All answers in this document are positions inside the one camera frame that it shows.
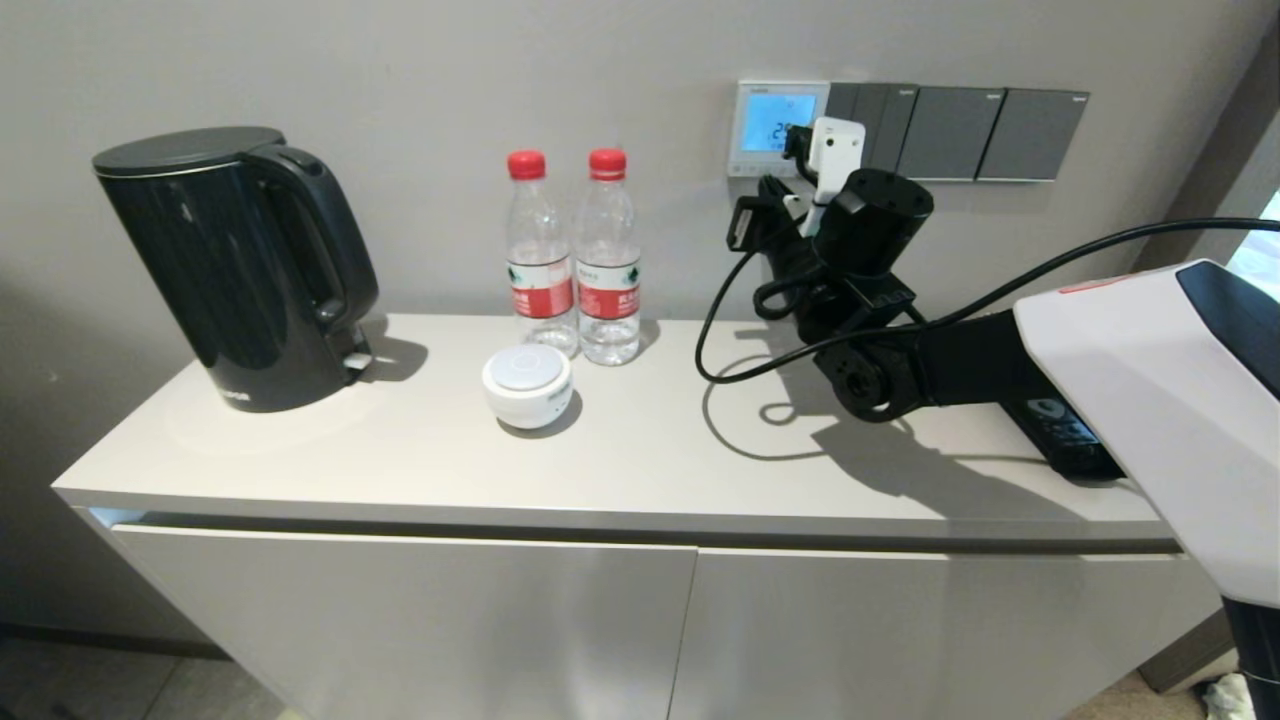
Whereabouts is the wall thermostat with screen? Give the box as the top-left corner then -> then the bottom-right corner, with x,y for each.
728,80 -> 833,179

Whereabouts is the black remote control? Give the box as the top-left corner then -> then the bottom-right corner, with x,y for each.
1005,398 -> 1126,483

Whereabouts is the clear water bottle red cap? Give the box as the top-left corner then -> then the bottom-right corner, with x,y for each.
505,150 -> 580,359
576,148 -> 642,367

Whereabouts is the beige sideboard cabinet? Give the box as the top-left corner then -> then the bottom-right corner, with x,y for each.
52,314 -> 1236,720

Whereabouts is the beige cabinet door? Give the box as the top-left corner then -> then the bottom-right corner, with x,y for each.
110,525 -> 697,720
668,548 -> 1226,720

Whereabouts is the black electric kettle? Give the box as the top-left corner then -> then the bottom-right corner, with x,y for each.
90,126 -> 380,414

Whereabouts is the white crumpled bag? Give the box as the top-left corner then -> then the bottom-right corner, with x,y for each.
1200,672 -> 1243,720

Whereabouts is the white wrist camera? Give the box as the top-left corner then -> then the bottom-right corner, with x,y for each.
785,117 -> 868,239

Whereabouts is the grey triple rocker wall switch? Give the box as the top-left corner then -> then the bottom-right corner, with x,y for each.
825,82 -> 921,181

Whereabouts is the grey single rocker wall switch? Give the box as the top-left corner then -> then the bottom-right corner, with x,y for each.
978,88 -> 1091,183
897,86 -> 1007,183

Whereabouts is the brown door frame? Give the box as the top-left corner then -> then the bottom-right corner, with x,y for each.
1135,20 -> 1280,271

